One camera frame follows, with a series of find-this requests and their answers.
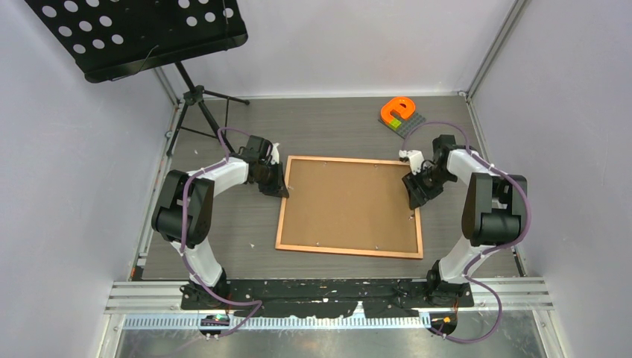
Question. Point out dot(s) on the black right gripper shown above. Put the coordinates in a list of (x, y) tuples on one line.
[(413, 182)]

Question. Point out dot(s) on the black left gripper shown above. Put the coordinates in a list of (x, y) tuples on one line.
[(276, 189)]

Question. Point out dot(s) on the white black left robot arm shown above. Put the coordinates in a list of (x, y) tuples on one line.
[(183, 213)]

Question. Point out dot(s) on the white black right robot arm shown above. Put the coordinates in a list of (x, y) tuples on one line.
[(494, 212)]

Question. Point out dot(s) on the grey building baseplate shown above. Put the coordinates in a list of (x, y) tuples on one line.
[(408, 125)]

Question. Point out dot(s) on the green building brick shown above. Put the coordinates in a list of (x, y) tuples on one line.
[(394, 124)]

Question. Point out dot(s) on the orange letter toy block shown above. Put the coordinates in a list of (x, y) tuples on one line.
[(402, 106)]

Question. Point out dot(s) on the black perforated music stand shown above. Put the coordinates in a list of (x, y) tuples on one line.
[(112, 40)]

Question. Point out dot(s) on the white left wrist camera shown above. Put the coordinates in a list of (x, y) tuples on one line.
[(274, 154)]

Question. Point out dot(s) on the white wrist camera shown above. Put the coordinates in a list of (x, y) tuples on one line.
[(414, 158), (274, 154)]

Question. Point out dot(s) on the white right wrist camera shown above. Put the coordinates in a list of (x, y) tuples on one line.
[(414, 158)]

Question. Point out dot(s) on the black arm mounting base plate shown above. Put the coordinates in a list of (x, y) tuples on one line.
[(323, 298)]

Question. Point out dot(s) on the aluminium front rail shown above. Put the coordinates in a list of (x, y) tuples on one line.
[(156, 304)]

